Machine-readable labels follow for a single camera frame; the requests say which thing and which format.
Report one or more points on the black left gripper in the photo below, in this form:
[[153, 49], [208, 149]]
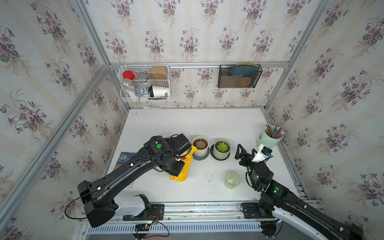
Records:
[[176, 173]]

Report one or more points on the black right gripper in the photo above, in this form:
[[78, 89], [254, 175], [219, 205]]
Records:
[[248, 157]]

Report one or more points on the yellow plastic watering can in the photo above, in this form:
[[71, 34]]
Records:
[[188, 162]]

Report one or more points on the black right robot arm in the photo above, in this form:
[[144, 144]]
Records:
[[278, 203]]

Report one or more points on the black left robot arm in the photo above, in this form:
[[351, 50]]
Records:
[[98, 197]]

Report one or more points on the cream ribbed pot succulent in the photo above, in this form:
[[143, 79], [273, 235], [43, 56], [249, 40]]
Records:
[[202, 145]]

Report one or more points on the green ribbed pot succulent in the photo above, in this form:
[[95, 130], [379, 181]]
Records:
[[222, 145]]

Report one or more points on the grey-blue saucer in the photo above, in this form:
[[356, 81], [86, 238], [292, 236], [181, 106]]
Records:
[[201, 157]]

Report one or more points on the translucent green cup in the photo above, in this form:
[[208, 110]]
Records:
[[232, 180]]

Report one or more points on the green pencil holder cup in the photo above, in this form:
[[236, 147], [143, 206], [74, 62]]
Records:
[[270, 136]]

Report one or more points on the dark green saucer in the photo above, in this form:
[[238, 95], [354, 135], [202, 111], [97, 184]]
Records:
[[218, 155]]

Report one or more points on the blue book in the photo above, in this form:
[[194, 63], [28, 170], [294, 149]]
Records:
[[123, 158]]

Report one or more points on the white black paper cup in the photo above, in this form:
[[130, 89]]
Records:
[[159, 92]]

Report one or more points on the round cork coaster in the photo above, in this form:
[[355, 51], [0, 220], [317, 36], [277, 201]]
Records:
[[243, 82]]

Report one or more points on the brown paper cup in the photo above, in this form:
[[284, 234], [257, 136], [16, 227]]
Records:
[[158, 73]]

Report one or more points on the clear plastic bottle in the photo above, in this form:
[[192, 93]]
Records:
[[129, 88]]

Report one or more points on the red lid jar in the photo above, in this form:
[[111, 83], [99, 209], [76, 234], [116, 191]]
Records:
[[128, 75]]

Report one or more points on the teal plate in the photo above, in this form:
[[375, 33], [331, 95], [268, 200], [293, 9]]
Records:
[[243, 70]]

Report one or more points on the small circuit board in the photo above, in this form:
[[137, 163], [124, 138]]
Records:
[[142, 227]]

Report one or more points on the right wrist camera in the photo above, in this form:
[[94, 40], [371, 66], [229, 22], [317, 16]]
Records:
[[263, 154]]

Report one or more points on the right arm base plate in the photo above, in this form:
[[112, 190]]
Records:
[[255, 211]]

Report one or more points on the aluminium front rail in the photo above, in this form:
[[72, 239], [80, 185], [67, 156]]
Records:
[[227, 211]]

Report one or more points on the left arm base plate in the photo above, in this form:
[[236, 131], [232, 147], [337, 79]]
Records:
[[155, 212]]

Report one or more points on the white wire basket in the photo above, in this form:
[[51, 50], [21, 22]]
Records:
[[142, 83]]

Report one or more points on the black mesh wall holder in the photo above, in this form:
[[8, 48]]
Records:
[[229, 82]]

